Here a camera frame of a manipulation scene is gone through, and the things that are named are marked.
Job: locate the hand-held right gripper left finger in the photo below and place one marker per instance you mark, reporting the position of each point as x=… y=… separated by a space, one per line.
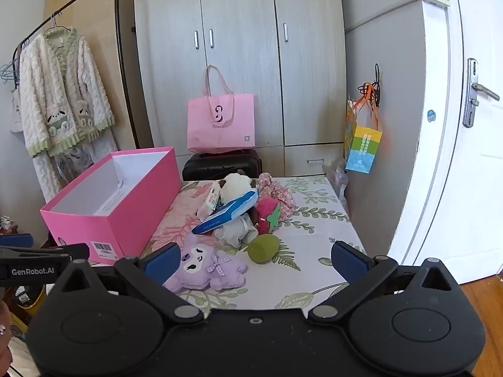
x=163 y=261

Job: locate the clear plastic bag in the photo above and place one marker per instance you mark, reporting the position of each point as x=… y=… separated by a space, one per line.
x=338 y=180

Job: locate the green avocado plush toy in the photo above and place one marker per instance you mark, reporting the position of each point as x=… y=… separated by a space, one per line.
x=261 y=249

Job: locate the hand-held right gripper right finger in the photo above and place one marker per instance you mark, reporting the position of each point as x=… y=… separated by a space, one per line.
x=347 y=261

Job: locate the person's left hand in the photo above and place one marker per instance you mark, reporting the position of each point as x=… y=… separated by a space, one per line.
x=3 y=341

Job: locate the blue door sticker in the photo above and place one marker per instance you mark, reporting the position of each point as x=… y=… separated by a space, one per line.
x=431 y=115

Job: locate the blue tissue packet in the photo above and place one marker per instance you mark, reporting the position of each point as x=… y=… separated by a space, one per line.
x=232 y=210

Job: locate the light wooden wardrobe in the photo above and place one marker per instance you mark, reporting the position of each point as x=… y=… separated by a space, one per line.
x=243 y=47

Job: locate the white cloth bag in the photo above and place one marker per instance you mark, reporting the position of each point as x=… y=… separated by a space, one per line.
x=16 y=114

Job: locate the pink strawberry plush toy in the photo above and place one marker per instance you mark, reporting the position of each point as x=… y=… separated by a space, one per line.
x=267 y=214

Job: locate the colourful paper bag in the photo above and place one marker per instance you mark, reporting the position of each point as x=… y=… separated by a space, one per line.
x=361 y=149

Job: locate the pink tote bag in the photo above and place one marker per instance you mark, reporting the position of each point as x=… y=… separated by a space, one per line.
x=220 y=125

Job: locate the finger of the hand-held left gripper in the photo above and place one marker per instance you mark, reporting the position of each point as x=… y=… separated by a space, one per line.
x=15 y=240
x=31 y=267

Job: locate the white red tissue packet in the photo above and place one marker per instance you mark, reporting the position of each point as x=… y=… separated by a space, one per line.
x=210 y=200

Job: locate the black clothes rack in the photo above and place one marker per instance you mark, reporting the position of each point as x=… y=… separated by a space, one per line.
x=117 y=8

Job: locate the white door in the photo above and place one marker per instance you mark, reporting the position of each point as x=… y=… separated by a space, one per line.
x=452 y=184

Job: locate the pink floral cloth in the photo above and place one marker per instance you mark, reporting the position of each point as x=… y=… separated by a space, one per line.
x=275 y=192

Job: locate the pink cardboard box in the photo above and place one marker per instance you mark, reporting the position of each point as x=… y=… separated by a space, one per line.
x=129 y=212

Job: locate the purple plush toy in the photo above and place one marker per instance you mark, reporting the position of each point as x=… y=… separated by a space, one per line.
x=220 y=271

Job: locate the white brown cat plush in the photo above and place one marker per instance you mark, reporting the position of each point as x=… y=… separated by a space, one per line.
x=235 y=184

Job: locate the white cloth bundle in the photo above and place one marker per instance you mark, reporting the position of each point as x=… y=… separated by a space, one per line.
x=235 y=231

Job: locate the white green fleece robe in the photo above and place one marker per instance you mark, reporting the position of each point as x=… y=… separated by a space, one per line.
x=59 y=86

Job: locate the floral bed sheet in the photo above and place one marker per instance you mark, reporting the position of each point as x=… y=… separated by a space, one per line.
x=314 y=235

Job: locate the black suitcase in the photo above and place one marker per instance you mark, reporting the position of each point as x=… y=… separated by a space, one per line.
x=212 y=165

